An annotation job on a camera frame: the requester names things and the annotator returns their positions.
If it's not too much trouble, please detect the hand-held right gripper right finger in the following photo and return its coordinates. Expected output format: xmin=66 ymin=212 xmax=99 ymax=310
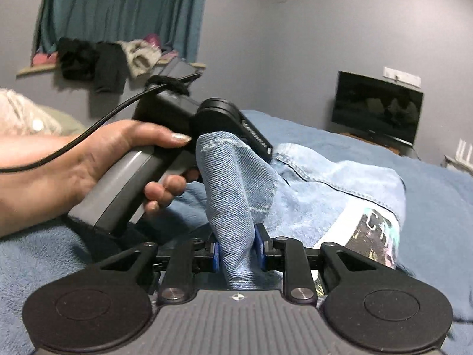
xmin=254 ymin=224 xmax=371 ymax=304

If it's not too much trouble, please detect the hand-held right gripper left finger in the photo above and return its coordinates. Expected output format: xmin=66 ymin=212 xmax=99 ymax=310
xmin=99 ymin=238 xmax=222 ymax=307

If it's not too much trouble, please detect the light blue denim jacket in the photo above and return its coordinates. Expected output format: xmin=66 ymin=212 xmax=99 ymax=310
xmin=197 ymin=131 xmax=408 ymax=292

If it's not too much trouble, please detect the person's left forearm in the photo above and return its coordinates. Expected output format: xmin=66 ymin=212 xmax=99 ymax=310
xmin=0 ymin=133 xmax=80 ymax=238

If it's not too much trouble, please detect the clothes pile on windowsill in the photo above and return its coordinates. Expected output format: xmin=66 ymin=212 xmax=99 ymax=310
xmin=17 ymin=58 xmax=207 ymax=79

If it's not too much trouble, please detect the person's left hand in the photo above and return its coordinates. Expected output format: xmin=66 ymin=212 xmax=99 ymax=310
xmin=55 ymin=119 xmax=201 ymax=220

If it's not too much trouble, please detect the olive green cloth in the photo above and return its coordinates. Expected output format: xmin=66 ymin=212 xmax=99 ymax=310
xmin=37 ymin=105 xmax=88 ymax=137

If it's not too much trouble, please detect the dark grey garment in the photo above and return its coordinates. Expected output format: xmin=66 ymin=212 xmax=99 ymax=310
xmin=92 ymin=42 xmax=128 ymax=95

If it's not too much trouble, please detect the fluffy beige pillow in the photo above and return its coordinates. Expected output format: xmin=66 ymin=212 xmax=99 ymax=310
xmin=0 ymin=89 xmax=63 ymax=138

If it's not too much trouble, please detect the grey and white garment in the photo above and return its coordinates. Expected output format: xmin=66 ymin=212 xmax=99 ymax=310
xmin=117 ymin=39 xmax=164 ymax=79

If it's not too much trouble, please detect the black garment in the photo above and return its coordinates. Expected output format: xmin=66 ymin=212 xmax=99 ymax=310
xmin=56 ymin=37 xmax=101 ymax=81

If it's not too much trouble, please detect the pink garment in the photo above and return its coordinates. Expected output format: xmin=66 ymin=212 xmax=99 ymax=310
xmin=31 ymin=52 xmax=60 ymax=68

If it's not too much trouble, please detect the wooden television stand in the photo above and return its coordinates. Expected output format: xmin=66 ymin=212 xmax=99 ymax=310
xmin=339 ymin=131 xmax=420 ymax=158

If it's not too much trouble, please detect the teal curtain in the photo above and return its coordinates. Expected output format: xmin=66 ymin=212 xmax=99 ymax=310
xmin=39 ymin=0 xmax=212 ymax=63

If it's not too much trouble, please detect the blue fleece blanket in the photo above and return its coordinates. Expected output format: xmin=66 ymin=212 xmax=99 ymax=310
xmin=0 ymin=109 xmax=473 ymax=355

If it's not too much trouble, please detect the black flat screen television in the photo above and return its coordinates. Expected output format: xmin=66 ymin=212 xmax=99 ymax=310
xmin=331 ymin=70 xmax=424 ymax=146

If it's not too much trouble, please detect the white router with antennas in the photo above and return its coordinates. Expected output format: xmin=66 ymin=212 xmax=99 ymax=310
xmin=441 ymin=138 xmax=473 ymax=174

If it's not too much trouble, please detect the black cable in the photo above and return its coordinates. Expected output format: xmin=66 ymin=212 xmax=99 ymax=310
xmin=0 ymin=74 xmax=203 ymax=174

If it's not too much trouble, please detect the white wall socket strip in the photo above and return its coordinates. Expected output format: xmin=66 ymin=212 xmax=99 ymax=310
xmin=383 ymin=67 xmax=422 ymax=88

